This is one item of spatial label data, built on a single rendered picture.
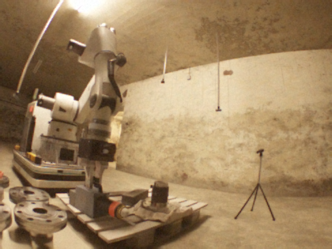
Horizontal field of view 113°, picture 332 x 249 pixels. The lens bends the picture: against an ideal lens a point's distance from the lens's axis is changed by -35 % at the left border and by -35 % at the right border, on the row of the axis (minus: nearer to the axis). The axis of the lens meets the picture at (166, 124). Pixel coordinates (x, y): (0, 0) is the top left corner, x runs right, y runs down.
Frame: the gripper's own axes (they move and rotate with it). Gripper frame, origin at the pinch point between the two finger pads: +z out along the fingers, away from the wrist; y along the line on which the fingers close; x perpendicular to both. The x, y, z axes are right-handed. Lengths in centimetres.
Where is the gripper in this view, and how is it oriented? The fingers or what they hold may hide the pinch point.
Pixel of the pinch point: (93, 182)
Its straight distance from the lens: 116.8
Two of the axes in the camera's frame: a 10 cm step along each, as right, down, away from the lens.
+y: -4.4, -2.2, -8.7
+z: -1.1, 9.7, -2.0
